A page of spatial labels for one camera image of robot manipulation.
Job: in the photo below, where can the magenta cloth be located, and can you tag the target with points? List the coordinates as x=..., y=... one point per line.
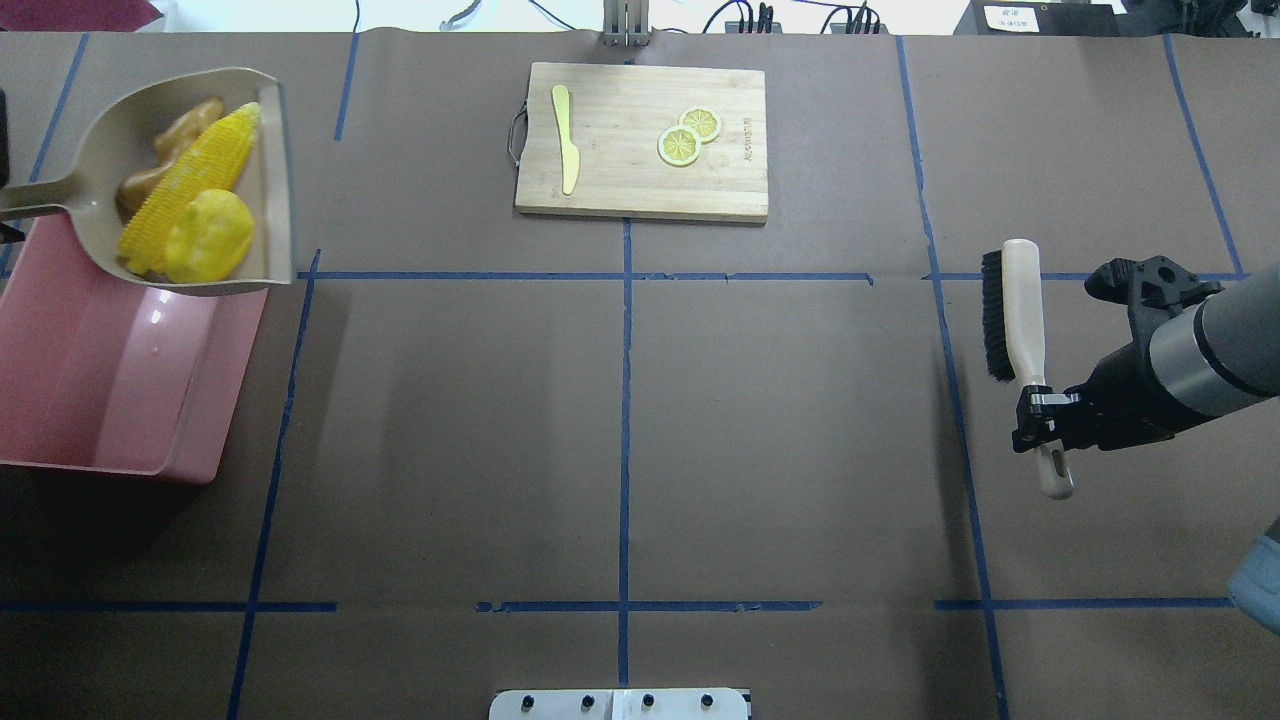
x=77, y=16

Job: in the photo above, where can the yellow plastic toy knife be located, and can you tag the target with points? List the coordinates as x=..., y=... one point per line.
x=569, y=153

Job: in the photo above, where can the aluminium frame post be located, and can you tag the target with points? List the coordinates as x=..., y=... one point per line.
x=626, y=23

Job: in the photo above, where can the upper toy lemon slice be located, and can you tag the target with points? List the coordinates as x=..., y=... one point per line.
x=705, y=122

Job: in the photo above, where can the pink plastic bin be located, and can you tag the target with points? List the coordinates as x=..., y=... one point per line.
x=103, y=376

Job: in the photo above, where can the yellow toy potato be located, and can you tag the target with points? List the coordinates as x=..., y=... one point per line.
x=210, y=239

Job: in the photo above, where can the tan toy ginger root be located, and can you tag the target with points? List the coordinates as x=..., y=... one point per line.
x=133, y=191

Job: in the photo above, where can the lower toy lemon slice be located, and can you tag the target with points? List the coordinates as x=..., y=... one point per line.
x=679, y=146

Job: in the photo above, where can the toy lemon slice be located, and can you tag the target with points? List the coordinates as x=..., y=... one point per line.
x=679, y=146
x=705, y=122

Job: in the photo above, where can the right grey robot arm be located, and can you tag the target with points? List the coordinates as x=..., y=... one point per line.
x=1199, y=351

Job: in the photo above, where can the yellow toy corn cob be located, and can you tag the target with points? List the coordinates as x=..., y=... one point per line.
x=214, y=162

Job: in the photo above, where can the beige hand brush black bristles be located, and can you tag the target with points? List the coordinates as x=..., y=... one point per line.
x=1015, y=345

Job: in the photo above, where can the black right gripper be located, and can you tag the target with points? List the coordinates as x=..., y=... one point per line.
x=1128, y=387

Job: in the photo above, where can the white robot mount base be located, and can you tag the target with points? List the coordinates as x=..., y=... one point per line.
x=623, y=703

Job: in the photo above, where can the beige plastic dustpan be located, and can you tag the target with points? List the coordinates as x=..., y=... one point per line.
x=150, y=155

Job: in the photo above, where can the bamboo cutting board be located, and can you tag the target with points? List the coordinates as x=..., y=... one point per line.
x=618, y=114

